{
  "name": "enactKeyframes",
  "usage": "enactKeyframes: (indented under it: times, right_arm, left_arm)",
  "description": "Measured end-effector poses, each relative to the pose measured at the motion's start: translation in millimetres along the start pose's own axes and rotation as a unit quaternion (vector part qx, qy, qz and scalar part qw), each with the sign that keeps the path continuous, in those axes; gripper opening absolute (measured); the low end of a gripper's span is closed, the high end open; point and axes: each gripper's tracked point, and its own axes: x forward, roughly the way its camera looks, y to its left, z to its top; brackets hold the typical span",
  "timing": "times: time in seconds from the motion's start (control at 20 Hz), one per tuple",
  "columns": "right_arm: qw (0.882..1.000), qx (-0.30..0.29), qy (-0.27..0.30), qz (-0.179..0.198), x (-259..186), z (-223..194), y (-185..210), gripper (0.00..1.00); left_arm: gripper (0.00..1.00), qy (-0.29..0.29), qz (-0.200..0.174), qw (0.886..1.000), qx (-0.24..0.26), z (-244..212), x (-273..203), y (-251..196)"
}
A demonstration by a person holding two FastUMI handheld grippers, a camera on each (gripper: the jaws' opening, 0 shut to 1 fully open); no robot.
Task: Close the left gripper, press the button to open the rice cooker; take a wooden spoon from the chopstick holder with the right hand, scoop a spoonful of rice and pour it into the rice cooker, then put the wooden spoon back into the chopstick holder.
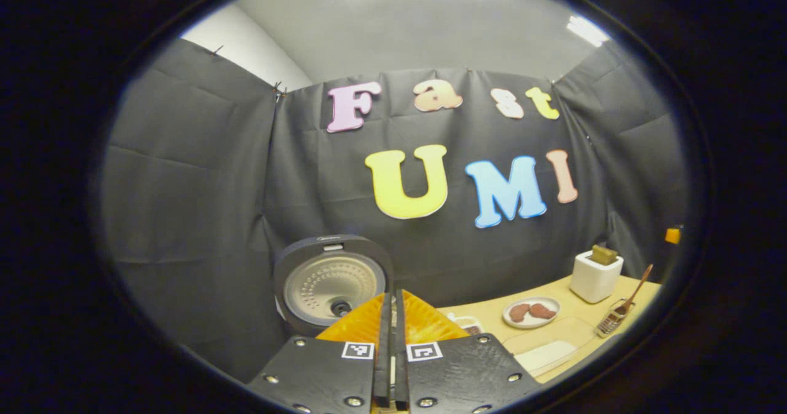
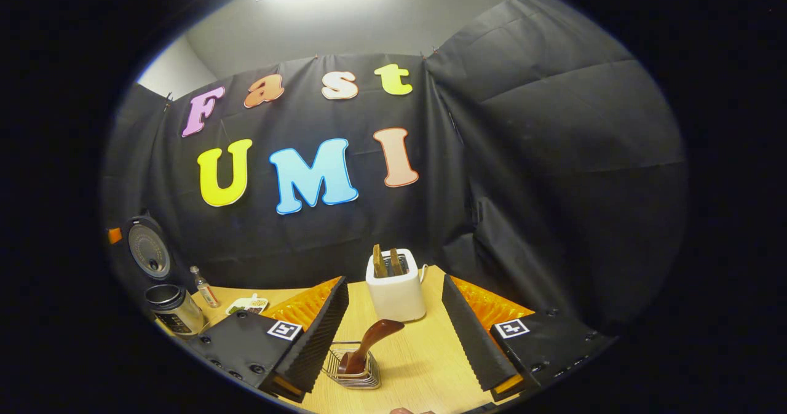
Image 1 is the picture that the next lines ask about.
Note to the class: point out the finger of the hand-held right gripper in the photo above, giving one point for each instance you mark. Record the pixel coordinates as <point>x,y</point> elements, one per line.
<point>673,235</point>

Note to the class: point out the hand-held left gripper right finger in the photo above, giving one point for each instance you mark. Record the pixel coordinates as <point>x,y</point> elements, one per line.
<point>467,371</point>

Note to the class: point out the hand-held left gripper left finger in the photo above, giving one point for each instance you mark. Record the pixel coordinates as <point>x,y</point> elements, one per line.
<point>320,377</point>

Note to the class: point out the brown wooden spoon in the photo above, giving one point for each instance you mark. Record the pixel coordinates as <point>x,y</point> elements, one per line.
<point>633,291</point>

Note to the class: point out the dark grey rice cooker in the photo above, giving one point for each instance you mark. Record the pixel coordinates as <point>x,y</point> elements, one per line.
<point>326,285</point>

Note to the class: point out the white divided dish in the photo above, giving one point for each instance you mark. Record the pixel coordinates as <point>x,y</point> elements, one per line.
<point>470,325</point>

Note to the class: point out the brown toast slice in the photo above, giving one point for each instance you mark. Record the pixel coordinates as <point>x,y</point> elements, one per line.
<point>604,255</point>

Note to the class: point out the reddish brown meat piece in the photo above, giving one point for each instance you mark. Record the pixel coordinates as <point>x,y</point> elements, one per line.
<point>519,312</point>
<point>542,310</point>

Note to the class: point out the white round plate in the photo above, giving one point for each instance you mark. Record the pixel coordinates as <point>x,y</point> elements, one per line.
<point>532,325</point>

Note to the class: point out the white toaster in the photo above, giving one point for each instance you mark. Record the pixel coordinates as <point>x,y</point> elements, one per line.
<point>593,282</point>

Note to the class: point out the black backdrop cloth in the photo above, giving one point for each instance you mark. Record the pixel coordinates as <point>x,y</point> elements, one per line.
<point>215,186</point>

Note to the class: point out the small ceiling light panel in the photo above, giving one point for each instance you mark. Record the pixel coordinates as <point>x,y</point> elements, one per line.
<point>587,31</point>

